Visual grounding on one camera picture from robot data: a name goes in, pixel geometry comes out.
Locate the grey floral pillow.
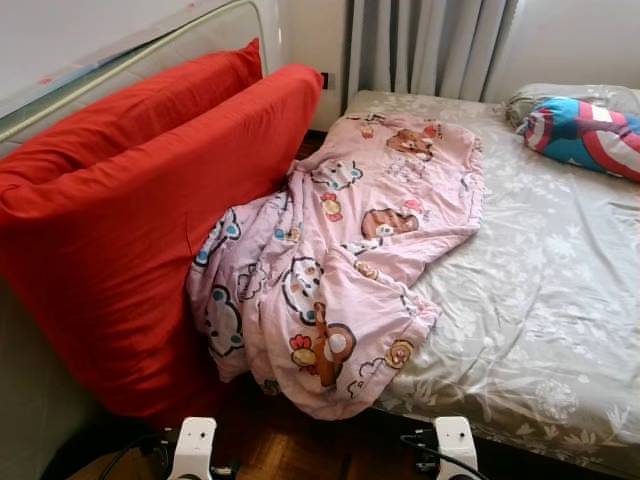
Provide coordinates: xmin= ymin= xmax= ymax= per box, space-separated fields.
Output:
xmin=503 ymin=83 xmax=640 ymax=126

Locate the blue red white striped bolster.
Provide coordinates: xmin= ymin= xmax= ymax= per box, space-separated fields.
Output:
xmin=518 ymin=96 xmax=640 ymax=183

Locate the pink cartoon print blanket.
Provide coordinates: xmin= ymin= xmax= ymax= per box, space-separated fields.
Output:
xmin=185 ymin=112 xmax=486 ymax=421

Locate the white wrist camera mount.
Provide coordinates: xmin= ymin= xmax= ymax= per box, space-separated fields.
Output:
xmin=433 ymin=416 xmax=479 ymax=480
xmin=170 ymin=417 xmax=218 ymax=480

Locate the bed with grey floral sheet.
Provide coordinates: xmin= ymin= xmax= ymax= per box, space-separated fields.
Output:
xmin=345 ymin=90 xmax=640 ymax=479

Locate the thin red fabric cushion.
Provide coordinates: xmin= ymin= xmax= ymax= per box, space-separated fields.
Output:
xmin=0 ymin=38 xmax=264 ymax=191

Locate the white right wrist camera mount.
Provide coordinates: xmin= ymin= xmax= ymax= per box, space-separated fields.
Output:
xmin=433 ymin=416 xmax=479 ymax=480

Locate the thick red fabric cushion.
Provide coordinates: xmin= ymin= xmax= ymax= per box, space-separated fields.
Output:
xmin=0 ymin=63 xmax=326 ymax=419

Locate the grey pleated curtain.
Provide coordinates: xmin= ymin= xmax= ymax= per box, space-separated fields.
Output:
xmin=345 ymin=0 xmax=521 ymax=103

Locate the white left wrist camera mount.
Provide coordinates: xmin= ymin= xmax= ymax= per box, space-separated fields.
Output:
xmin=170 ymin=417 xmax=218 ymax=480

